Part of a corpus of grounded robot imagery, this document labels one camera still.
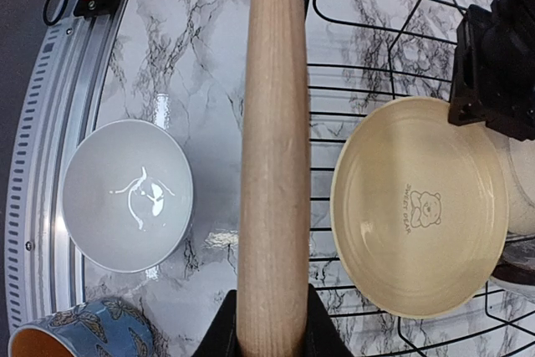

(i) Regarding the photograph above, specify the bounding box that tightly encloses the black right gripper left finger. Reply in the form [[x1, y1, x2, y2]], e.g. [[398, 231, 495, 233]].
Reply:
[[200, 290, 241, 357]]

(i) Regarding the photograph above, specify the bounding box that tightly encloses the blue handled mug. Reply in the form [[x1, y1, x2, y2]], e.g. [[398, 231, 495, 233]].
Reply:
[[8, 298, 155, 356]]

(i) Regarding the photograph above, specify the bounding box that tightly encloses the cream bird pattern plate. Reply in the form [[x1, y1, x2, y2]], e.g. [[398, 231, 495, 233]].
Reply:
[[493, 133, 534, 236]]

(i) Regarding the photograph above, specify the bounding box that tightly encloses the large white bowl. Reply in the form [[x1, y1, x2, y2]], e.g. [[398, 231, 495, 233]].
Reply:
[[61, 120, 194, 273]]

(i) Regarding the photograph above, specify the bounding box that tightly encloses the aluminium front rail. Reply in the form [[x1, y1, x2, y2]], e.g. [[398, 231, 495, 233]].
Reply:
[[4, 0, 128, 332]]

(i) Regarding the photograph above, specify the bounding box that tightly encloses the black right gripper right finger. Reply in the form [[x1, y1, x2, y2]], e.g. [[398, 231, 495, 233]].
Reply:
[[302, 284, 353, 357]]

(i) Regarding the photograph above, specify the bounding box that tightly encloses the black wire dish rack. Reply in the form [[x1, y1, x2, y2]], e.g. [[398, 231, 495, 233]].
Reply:
[[304, 0, 534, 356]]

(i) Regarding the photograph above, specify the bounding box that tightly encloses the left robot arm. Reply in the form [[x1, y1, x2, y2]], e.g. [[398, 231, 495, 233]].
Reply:
[[448, 0, 534, 141]]

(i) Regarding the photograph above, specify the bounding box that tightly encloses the pale yellow round plate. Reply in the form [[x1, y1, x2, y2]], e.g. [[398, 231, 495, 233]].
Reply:
[[329, 97, 509, 319]]

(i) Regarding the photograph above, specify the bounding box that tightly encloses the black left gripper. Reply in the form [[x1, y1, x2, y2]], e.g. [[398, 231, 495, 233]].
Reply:
[[448, 3, 534, 141]]

